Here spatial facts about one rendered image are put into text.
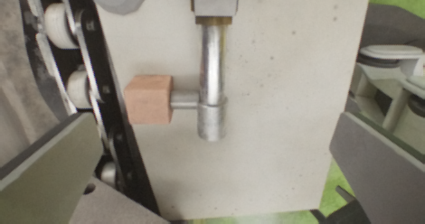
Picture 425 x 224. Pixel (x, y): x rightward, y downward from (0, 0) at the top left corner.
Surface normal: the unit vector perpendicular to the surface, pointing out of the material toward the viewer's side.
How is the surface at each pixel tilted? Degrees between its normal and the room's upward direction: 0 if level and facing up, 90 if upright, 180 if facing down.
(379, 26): 0
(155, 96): 0
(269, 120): 0
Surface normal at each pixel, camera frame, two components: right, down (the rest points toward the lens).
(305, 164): 0.03, 0.48
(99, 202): 0.00, -0.88
